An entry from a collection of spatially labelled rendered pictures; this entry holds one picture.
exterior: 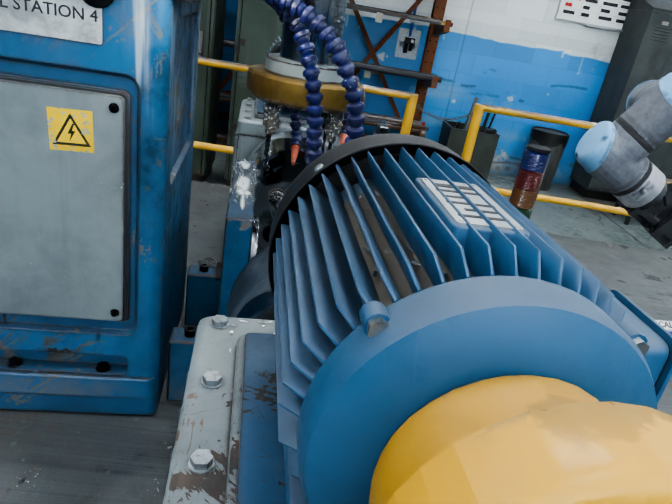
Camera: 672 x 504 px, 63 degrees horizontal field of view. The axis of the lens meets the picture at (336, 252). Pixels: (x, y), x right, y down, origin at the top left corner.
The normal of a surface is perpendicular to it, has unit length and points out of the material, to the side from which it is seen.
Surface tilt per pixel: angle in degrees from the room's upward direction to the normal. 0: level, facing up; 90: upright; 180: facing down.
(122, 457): 0
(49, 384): 90
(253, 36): 90
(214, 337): 0
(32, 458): 0
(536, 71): 90
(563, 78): 90
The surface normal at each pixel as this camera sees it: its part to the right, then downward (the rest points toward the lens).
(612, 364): 0.35, 0.17
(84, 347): 0.11, 0.43
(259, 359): 0.16, -0.90
